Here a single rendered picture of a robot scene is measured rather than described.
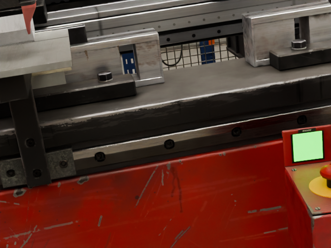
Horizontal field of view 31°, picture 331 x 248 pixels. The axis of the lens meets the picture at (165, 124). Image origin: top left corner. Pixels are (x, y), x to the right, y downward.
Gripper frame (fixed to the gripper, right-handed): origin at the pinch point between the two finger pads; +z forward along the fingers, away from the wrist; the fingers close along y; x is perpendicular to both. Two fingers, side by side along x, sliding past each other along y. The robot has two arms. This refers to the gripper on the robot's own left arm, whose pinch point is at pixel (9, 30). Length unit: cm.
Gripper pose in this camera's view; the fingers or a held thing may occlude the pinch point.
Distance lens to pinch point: 93.8
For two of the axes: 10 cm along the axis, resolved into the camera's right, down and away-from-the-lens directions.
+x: 2.1, 7.4, -6.4
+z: 0.3, 6.5, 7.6
